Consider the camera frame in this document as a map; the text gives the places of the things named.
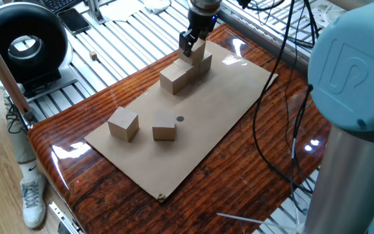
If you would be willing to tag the black keyboard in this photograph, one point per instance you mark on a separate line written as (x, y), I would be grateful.
(60, 4)

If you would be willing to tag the white sneaker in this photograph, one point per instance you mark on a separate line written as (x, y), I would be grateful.
(32, 204)

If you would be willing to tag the light wooden cube block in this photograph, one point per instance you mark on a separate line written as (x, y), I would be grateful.
(123, 123)
(193, 76)
(198, 53)
(163, 126)
(206, 63)
(173, 79)

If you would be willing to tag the brown cardboard sheet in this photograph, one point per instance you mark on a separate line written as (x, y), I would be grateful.
(206, 113)

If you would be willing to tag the tiny wooden cube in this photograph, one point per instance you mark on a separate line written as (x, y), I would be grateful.
(93, 56)

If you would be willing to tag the khaki trouser leg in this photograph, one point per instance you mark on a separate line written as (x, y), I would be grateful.
(19, 143)

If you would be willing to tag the grey blue UR5 robot arm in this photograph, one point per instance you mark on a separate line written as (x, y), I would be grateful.
(352, 74)

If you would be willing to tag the white zip tie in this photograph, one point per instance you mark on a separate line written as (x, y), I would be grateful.
(248, 220)

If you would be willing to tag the silver perforated mounting plate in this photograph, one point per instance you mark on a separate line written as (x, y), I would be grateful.
(326, 13)

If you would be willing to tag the short aluminium profile stand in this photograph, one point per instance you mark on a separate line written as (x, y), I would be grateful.
(95, 13)

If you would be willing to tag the white grey lamp base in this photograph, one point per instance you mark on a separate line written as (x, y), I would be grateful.
(70, 83)

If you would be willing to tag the white sock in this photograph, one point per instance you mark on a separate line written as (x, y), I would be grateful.
(29, 172)

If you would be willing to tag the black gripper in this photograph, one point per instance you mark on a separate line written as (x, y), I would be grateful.
(203, 21)

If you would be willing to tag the white silver wrist adapter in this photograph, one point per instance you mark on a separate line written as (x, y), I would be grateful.
(204, 3)

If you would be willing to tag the white paper sheet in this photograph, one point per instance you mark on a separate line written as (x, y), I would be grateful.
(122, 11)

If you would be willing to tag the silver slotted bracket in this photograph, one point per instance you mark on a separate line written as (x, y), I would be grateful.
(62, 217)

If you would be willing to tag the black smartphone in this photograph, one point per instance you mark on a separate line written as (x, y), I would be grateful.
(73, 21)

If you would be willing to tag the tan slanted frame post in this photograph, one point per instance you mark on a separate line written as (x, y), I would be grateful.
(2, 71)

